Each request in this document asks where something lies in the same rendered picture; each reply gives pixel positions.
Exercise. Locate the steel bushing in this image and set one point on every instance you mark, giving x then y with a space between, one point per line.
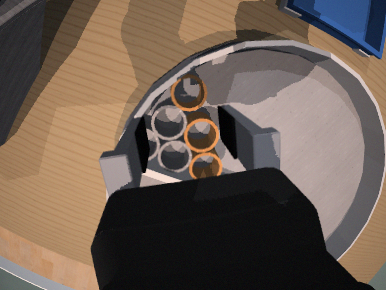
154 149
178 164
168 133

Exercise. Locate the bronze bushing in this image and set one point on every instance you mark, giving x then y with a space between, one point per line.
195 104
206 143
213 169

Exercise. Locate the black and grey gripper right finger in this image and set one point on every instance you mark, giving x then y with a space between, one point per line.
255 147

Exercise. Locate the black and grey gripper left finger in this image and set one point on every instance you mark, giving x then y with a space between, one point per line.
122 167

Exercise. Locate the blue open crate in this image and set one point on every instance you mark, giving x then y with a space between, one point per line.
362 22

